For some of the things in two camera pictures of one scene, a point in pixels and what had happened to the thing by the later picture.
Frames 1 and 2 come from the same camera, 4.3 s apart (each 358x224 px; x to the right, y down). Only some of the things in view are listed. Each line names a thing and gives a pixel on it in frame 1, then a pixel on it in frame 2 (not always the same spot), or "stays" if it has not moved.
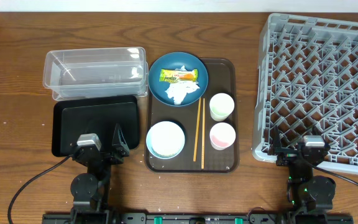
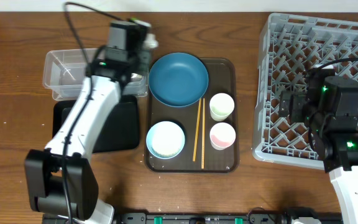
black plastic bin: (76, 116) stays
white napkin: (178, 90) -> (150, 42)
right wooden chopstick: (202, 147) stays
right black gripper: (288, 154) -> (298, 98)
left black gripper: (117, 145) -> (142, 60)
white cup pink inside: (222, 135) stays
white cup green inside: (221, 106) stays
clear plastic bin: (96, 72) stays
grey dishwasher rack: (318, 76) stays
